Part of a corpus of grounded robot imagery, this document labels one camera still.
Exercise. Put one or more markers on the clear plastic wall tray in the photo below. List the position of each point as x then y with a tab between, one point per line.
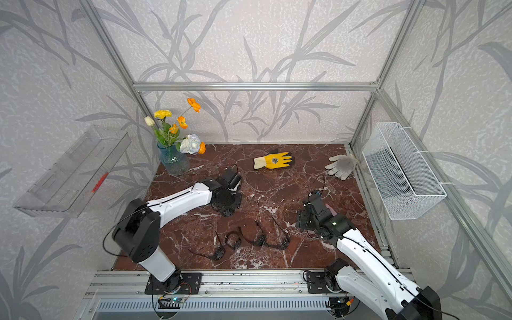
69	185

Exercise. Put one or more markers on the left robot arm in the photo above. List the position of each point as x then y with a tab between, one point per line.
137	232

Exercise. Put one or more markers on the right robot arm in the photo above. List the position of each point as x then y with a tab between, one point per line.
366	275

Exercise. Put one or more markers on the right circuit board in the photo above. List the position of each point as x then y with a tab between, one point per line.
341	307

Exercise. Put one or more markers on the yellow black work glove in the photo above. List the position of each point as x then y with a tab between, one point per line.
273	161

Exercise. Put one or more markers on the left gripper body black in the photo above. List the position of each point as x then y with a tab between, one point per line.
230	200

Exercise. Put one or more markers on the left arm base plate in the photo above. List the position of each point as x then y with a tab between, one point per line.
178	283

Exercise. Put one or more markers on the artificial flower bouquet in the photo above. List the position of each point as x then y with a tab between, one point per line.
167	130

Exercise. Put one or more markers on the white knit glove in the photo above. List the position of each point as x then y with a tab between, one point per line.
341	166

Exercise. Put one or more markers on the circuit board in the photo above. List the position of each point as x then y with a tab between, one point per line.
341	307
168	302

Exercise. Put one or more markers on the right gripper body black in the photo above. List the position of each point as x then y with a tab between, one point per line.
305	222

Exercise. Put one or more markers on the black watch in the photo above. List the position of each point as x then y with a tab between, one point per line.
261	239
285	238
218	253

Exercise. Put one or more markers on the aluminium front rail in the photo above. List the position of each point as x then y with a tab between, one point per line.
214	283

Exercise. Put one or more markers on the white wire mesh basket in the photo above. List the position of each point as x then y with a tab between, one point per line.
405	182

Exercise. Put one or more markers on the pink fluffy cloth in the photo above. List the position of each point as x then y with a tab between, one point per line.
333	212

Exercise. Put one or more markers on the left circuit board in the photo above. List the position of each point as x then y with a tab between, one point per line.
168	302

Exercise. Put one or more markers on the blue glass vase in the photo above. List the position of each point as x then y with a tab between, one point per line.
175	162

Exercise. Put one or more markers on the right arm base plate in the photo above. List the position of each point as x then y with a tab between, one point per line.
317	283

